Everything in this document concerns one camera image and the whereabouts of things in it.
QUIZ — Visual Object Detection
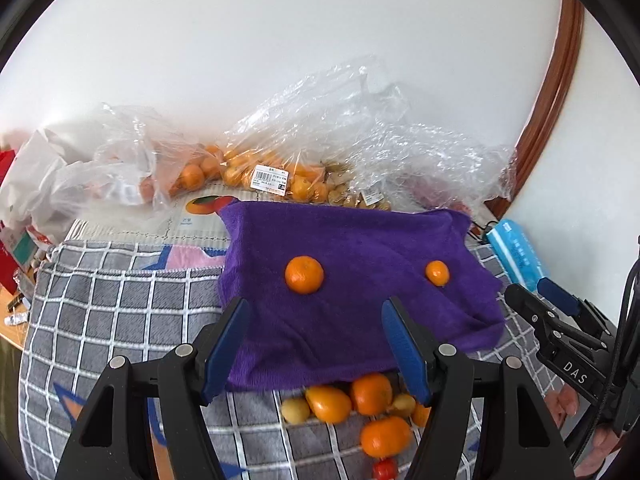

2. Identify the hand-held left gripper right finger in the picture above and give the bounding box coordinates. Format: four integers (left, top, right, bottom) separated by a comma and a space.
381, 296, 576, 480

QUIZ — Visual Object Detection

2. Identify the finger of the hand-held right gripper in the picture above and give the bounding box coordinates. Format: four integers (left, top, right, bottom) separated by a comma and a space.
537, 277, 619, 349
504, 283, 567, 347

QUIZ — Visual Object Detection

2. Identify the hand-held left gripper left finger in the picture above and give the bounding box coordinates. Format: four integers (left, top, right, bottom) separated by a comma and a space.
55, 297, 251, 480

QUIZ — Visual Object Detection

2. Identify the small yellow fruit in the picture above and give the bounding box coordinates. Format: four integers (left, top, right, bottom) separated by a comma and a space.
387, 393, 417, 418

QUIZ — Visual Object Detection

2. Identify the large orange mandarin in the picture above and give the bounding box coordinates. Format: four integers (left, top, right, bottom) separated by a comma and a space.
349, 373, 394, 416
360, 416, 414, 459
284, 255, 325, 295

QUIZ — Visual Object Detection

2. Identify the oval orange fruit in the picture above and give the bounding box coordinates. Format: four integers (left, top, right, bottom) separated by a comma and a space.
305, 385, 353, 424

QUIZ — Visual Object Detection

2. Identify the person's right hand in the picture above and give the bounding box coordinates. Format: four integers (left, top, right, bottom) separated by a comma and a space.
544, 385, 628, 480

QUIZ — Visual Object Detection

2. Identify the purple towel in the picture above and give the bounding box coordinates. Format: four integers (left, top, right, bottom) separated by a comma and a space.
216, 199, 505, 392

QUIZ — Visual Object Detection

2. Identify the blue tissue pack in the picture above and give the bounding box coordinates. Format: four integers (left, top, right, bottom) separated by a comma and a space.
484, 219, 551, 291

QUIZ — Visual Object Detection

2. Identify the round yellow fruit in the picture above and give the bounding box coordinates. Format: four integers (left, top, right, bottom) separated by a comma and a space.
281, 396, 312, 424

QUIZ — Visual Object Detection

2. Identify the grey checked blanket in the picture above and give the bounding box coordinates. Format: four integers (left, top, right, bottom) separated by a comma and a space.
17, 240, 566, 480

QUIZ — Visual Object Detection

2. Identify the ribbed fruit print box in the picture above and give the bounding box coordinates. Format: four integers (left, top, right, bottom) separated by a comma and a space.
67, 180, 241, 256

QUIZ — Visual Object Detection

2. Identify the heap of large oranges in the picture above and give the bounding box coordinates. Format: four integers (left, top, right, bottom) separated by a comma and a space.
136, 144, 223, 205

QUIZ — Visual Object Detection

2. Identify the pile of small mandarins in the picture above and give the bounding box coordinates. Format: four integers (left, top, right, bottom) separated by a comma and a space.
220, 145, 331, 204

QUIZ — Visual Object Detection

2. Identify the clear plastic bag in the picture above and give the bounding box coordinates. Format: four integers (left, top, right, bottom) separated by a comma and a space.
55, 102, 221, 211
350, 120, 518, 213
220, 55, 416, 206

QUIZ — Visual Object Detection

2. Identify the white printed bag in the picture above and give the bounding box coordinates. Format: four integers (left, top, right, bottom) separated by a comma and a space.
0, 220, 51, 272

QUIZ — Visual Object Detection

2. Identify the white plastic bag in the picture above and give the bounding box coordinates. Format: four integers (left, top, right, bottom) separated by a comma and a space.
0, 127, 101, 246

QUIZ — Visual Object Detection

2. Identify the red bag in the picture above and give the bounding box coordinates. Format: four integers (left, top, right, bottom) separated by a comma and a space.
0, 149, 21, 296

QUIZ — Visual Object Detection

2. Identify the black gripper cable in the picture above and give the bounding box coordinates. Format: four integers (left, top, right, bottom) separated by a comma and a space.
562, 255, 640, 461

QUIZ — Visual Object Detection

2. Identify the brown wooden door frame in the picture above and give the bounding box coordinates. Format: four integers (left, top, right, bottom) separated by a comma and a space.
482, 0, 586, 221

